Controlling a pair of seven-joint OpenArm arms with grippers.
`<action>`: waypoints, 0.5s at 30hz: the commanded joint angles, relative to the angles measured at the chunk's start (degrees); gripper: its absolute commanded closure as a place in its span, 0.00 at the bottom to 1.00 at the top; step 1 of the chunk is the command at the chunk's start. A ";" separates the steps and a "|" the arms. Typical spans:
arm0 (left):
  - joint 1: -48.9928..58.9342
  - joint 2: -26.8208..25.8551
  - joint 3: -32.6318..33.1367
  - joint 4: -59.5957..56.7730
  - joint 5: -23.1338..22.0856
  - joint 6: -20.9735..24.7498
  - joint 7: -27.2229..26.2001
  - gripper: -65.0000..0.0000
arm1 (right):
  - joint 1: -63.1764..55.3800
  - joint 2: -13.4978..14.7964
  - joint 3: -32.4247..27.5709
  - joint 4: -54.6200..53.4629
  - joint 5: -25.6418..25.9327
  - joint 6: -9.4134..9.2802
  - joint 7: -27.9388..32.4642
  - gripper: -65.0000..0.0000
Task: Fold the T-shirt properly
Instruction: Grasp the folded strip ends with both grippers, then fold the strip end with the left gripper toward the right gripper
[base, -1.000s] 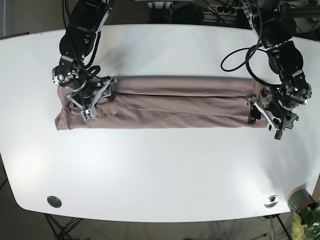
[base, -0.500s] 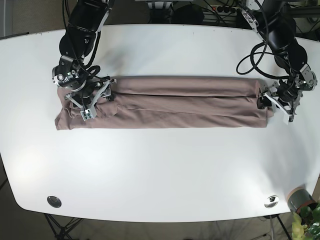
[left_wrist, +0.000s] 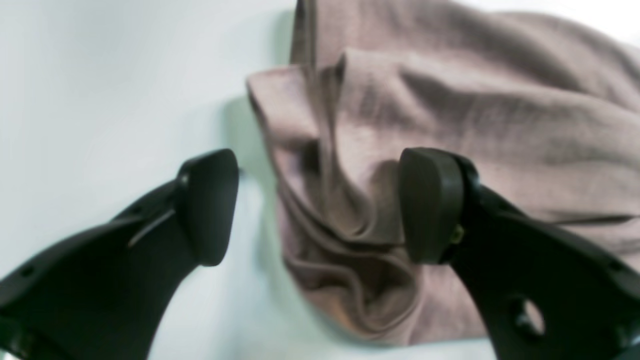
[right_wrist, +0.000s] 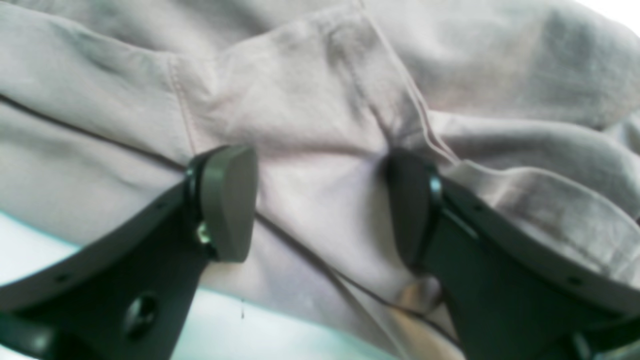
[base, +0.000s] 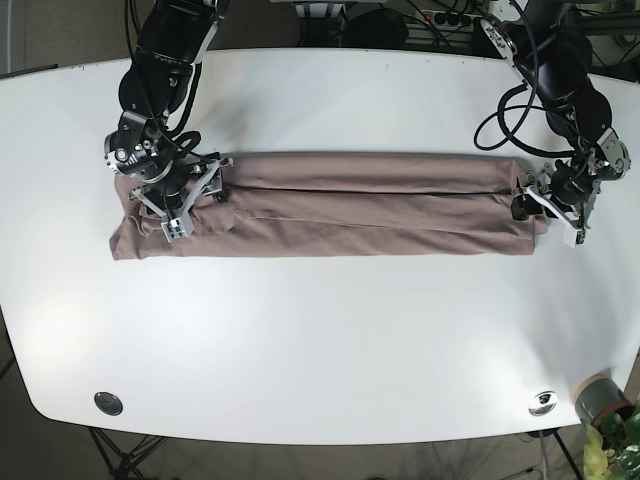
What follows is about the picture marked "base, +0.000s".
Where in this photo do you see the grey plant pot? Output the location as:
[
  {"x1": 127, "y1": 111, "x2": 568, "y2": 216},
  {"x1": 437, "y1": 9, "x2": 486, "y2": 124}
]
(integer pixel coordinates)
[{"x1": 573, "y1": 374, "x2": 635, "y2": 429}]

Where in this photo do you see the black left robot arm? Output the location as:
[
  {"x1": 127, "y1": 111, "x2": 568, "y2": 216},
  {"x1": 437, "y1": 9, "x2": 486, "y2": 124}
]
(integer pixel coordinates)
[{"x1": 479, "y1": 1, "x2": 631, "y2": 247}]

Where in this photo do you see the dusty pink T-shirt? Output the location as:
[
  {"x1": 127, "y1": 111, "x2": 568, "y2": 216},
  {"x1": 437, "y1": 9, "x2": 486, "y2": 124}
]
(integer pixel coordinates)
[{"x1": 110, "y1": 153, "x2": 547, "y2": 260}]

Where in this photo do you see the green potted plant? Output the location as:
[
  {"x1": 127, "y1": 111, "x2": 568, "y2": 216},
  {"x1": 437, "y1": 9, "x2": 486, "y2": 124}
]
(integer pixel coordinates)
[{"x1": 583, "y1": 407, "x2": 639, "y2": 480}]

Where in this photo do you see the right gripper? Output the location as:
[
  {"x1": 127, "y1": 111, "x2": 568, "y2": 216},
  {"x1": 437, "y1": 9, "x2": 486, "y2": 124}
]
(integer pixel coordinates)
[{"x1": 105, "y1": 118, "x2": 233, "y2": 242}]

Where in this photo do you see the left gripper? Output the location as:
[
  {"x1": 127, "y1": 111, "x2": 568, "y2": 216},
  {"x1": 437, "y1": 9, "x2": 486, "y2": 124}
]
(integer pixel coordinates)
[{"x1": 512, "y1": 135, "x2": 631, "y2": 247}]

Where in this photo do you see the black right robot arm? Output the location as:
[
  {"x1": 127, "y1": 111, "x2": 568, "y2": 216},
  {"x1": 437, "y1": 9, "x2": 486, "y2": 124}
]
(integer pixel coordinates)
[{"x1": 104, "y1": 0, "x2": 230, "y2": 242}]

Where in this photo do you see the right metal table grommet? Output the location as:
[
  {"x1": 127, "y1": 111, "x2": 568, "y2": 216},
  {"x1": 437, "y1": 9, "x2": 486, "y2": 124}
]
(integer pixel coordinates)
[{"x1": 528, "y1": 391, "x2": 558, "y2": 417}]

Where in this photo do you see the left metal table grommet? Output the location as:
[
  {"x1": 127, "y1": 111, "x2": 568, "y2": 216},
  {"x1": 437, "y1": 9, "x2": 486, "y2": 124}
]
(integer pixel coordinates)
[{"x1": 94, "y1": 391, "x2": 123, "y2": 416}]

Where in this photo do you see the metal table grommet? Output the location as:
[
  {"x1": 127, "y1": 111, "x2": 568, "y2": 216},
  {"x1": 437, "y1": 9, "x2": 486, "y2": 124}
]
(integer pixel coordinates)
[
  {"x1": 94, "y1": 391, "x2": 123, "y2": 416},
  {"x1": 528, "y1": 391, "x2": 558, "y2": 417}
]

